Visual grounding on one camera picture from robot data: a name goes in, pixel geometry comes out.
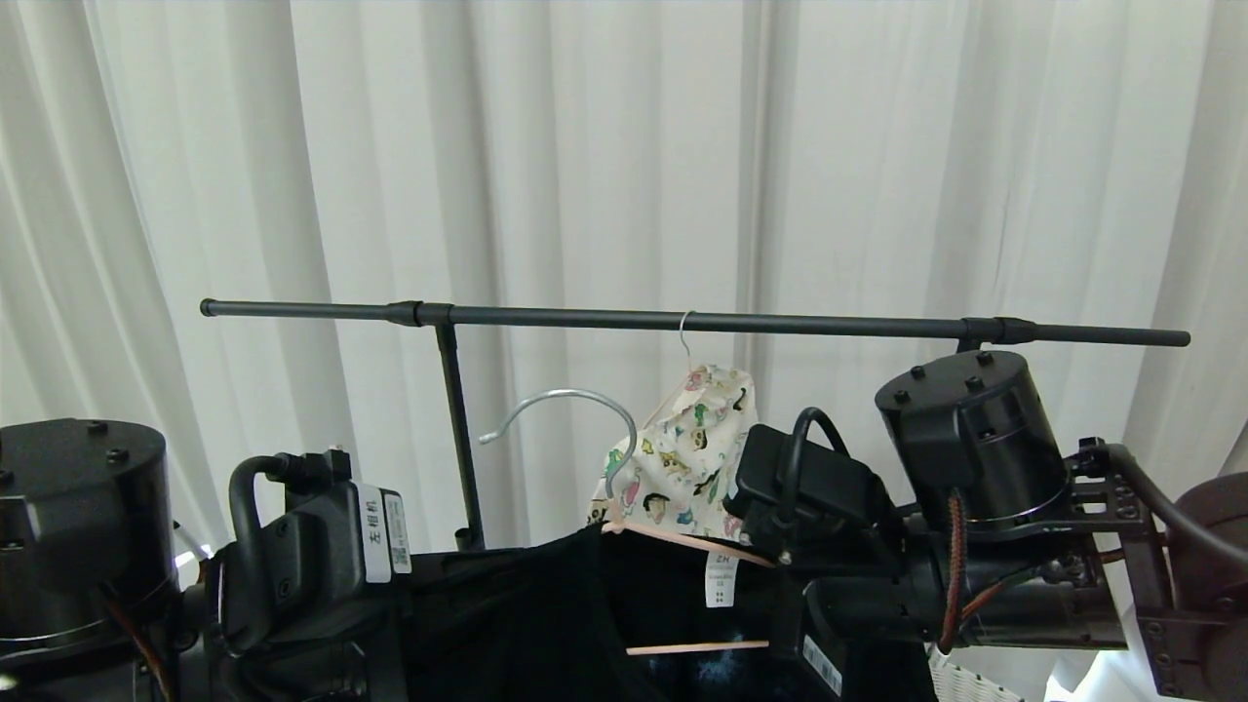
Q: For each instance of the black clothes rack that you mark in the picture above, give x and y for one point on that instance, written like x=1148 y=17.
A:
x=780 y=322

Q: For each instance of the pink clothes hanger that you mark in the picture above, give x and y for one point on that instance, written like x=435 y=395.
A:
x=682 y=336
x=682 y=539

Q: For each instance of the white laundry basket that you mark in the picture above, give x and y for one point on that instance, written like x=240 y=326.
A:
x=965 y=682

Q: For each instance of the white curtain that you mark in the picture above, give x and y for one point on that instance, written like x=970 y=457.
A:
x=624 y=146

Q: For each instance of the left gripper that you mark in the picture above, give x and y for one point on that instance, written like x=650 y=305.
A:
x=312 y=673

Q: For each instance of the cream printed garment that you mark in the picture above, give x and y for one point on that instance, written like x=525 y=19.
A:
x=682 y=448

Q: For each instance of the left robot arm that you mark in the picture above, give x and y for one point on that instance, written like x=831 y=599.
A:
x=78 y=507

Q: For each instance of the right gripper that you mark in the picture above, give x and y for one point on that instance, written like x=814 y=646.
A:
x=868 y=604

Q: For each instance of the black garment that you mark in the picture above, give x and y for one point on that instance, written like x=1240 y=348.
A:
x=546 y=624

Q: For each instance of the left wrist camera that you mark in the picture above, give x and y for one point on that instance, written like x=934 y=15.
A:
x=312 y=556

